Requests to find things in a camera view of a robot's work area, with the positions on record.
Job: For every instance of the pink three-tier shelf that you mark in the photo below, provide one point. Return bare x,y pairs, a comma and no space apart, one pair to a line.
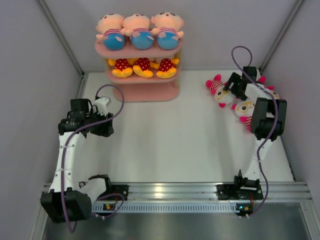
136,88

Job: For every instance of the small baby doll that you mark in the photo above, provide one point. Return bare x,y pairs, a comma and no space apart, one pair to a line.
167,29

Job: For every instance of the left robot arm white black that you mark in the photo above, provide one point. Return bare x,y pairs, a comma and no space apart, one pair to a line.
77,182

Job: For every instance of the baby doll blue pants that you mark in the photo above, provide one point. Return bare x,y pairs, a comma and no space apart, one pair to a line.
137,28
109,29

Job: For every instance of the perforated cable duct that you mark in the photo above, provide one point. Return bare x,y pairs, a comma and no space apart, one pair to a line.
133,207

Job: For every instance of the yellow plush red dotted dress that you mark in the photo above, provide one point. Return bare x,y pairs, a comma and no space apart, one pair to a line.
121,67

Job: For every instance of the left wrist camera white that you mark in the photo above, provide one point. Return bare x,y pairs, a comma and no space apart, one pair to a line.
101,104

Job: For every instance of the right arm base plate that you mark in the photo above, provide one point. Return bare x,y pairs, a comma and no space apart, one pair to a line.
231,192

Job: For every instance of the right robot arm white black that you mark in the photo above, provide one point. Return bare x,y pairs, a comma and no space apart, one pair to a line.
263,113

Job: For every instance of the white plush yellow glasses front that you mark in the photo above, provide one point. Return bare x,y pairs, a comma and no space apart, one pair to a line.
244,109

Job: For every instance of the right baby doll blue pants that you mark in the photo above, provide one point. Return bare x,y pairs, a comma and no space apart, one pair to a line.
137,28

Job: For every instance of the aluminium mounting rail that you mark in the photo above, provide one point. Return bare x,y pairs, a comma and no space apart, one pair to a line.
291,191

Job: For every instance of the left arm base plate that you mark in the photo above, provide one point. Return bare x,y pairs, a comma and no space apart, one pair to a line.
115,192

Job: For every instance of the left baby doll blue pants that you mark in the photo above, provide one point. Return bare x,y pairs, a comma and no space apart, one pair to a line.
109,29

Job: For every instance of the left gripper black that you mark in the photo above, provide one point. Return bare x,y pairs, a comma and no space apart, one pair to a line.
105,130

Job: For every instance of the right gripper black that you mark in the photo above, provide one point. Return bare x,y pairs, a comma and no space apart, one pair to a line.
234,79

